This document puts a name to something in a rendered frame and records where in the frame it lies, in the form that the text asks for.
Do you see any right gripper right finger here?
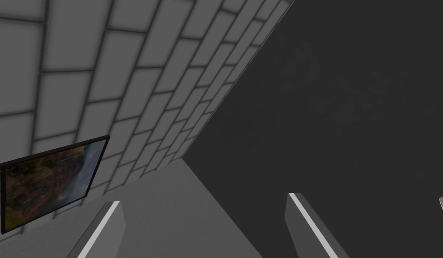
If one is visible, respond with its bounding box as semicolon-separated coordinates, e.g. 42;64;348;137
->
284;192;351;258

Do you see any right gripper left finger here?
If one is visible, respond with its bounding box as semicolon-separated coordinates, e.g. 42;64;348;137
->
66;200;126;258

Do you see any dark framed landscape picture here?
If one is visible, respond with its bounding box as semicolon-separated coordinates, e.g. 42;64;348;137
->
0;134;111;235

